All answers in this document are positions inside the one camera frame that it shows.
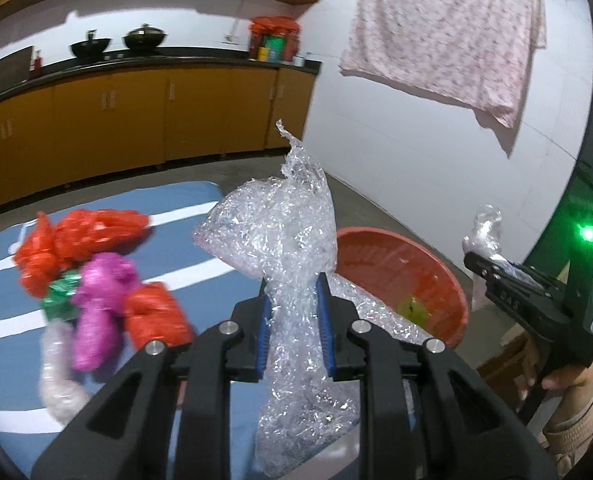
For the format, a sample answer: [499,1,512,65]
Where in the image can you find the small clear plastic wrap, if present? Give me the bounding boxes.
[462,204,543,289]

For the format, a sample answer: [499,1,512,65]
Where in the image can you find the clear plastic bag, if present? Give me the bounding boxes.
[38,318,90,426]

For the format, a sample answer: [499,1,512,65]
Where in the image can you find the knotted red plastic bag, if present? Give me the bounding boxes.
[125,282,194,350]

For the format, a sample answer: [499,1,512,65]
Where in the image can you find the magenta plastic bag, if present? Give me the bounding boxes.
[72,252,141,373]

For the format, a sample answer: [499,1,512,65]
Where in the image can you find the clear bubble wrap sheet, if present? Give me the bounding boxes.
[193,122,430,478]

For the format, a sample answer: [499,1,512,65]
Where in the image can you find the orange lower kitchen cabinets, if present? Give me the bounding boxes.
[0,58,321,207]

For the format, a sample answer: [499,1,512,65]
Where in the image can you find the right hand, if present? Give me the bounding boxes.
[515,337,593,419]

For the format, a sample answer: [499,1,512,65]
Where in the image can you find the red plastic basket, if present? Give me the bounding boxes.
[336,226,470,349]

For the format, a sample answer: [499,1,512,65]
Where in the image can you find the dark green plastic bag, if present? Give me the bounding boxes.
[42,270,80,322]

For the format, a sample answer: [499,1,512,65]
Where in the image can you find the red plastic bag pointed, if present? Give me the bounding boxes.
[13,211,61,299]

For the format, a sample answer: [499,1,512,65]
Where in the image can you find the wide red plastic bag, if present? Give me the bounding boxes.
[54,209,150,270]

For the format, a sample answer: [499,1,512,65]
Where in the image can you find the pink floral hanging cloth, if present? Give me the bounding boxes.
[339,0,546,128]

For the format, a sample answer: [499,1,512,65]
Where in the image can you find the red bag of groceries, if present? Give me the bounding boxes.
[249,15,301,63]

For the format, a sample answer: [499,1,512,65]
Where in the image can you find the red sauce bottle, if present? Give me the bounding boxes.
[30,50,42,78]

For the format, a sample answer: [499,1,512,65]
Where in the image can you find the dark cutting board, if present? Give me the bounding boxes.
[0,46,34,93]

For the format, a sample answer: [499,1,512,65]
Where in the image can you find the black wok left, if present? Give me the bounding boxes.
[70,29,111,62]

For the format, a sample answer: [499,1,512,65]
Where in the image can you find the black wok with lid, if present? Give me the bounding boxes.
[123,23,167,55]

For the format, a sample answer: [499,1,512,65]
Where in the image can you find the wall socket with cable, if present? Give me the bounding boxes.
[224,0,248,44]

